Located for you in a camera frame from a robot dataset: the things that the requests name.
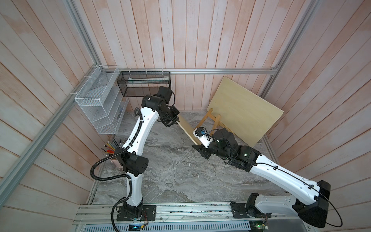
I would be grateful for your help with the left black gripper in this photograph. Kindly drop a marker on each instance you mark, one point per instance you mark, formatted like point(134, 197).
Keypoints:
point(173, 121)

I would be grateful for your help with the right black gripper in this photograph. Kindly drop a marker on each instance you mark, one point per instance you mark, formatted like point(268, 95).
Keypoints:
point(202, 150)

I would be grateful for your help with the plywood board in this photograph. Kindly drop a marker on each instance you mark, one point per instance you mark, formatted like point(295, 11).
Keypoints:
point(244, 113)
point(186, 127)

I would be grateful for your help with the wooden easel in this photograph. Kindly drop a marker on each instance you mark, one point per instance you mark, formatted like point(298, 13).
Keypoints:
point(215, 119)

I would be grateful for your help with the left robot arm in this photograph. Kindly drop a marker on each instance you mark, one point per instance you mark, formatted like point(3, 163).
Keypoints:
point(153, 108)

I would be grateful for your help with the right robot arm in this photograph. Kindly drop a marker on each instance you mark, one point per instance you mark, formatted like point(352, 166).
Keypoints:
point(307, 199)

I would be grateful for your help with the black mesh basket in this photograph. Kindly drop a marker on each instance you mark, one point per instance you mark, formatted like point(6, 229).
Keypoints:
point(142, 83)

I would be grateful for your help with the cup of coloured pencils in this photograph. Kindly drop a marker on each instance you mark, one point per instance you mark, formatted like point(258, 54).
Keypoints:
point(115, 154)

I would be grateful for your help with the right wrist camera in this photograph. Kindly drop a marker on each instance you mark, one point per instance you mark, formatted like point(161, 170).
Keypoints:
point(204, 137)

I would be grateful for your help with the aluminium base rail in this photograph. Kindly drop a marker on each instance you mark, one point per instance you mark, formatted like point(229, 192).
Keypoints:
point(175, 212)

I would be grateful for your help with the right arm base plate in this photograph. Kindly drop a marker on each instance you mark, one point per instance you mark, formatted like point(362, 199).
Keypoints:
point(243, 210)

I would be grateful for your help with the white wire mesh shelf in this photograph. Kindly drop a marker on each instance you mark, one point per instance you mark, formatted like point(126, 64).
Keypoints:
point(101, 100)

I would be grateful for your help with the aluminium frame horizontal bar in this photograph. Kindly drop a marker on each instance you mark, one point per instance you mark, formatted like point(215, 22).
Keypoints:
point(266, 71)

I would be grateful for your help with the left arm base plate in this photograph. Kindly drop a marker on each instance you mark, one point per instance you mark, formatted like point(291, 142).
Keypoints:
point(132, 213)

